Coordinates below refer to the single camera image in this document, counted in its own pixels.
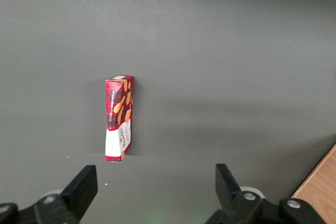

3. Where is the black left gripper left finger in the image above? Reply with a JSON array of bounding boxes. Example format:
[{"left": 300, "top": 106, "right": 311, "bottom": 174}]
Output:
[{"left": 0, "top": 165, "right": 99, "bottom": 224}]

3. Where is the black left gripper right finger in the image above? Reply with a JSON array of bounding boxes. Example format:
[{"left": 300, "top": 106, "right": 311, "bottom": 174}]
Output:
[{"left": 204, "top": 163, "right": 326, "bottom": 224}]

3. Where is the red shortbread cookie box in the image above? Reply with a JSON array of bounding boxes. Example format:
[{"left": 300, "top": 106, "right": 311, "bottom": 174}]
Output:
[{"left": 104, "top": 74, "right": 135, "bottom": 163}]

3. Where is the wooden two-drawer cabinet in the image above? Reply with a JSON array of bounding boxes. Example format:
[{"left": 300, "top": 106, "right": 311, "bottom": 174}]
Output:
[{"left": 291, "top": 142, "right": 336, "bottom": 224}]

